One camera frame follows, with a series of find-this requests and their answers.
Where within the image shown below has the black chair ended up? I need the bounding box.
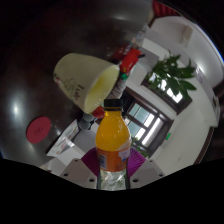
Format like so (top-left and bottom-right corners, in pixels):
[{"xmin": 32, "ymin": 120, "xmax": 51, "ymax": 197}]
[{"xmin": 119, "ymin": 89, "xmax": 136, "ymax": 116}]

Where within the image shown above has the red box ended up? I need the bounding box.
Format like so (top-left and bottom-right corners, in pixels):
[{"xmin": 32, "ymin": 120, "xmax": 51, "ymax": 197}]
[{"xmin": 119, "ymin": 48, "xmax": 143, "ymax": 74}]

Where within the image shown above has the wide dark-framed window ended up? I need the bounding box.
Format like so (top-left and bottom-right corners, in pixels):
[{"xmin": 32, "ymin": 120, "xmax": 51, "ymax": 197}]
[{"xmin": 141, "ymin": 71, "xmax": 194, "ymax": 115}]

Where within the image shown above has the orange drink plastic bottle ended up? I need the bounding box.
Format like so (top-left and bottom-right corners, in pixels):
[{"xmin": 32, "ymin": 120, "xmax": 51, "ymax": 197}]
[{"xmin": 95, "ymin": 98, "xmax": 133, "ymax": 191}]

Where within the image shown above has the grey round headset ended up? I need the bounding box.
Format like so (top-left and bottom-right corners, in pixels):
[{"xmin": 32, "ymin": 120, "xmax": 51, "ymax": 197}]
[{"xmin": 78, "ymin": 113, "xmax": 97, "ymax": 132}]

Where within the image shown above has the red carpeted staircase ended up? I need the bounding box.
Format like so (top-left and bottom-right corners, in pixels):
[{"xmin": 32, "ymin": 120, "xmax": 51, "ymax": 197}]
[{"xmin": 152, "ymin": 0, "xmax": 181, "ymax": 18}]

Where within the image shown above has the printed paper sheet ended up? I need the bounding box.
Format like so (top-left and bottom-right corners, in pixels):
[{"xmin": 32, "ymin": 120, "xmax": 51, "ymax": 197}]
[{"xmin": 46, "ymin": 119, "xmax": 84, "ymax": 158}]

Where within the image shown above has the pale yellow mug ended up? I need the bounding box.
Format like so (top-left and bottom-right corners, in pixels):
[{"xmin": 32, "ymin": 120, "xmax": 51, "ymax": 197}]
[{"xmin": 53, "ymin": 52, "xmax": 120, "ymax": 115}]

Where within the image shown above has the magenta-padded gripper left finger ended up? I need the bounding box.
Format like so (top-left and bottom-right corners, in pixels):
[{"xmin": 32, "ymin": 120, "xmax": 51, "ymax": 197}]
[{"xmin": 59, "ymin": 147, "xmax": 101, "ymax": 190}]

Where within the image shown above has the small potted green plant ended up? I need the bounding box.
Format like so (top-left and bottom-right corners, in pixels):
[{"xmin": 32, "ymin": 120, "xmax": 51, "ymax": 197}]
[{"xmin": 145, "ymin": 51, "xmax": 198, "ymax": 101}]

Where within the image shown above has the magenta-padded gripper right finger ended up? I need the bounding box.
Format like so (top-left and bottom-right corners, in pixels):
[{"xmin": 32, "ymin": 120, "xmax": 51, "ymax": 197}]
[{"xmin": 126, "ymin": 147, "xmax": 166, "ymax": 190}]

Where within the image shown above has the dark wooden glazed door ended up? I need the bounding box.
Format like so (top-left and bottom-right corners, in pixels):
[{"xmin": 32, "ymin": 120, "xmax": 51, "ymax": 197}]
[{"xmin": 123, "ymin": 87, "xmax": 175, "ymax": 158}]

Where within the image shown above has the flat round red coaster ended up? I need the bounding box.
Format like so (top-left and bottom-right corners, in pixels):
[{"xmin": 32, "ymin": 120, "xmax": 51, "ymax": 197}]
[{"xmin": 25, "ymin": 115, "xmax": 53, "ymax": 145}]

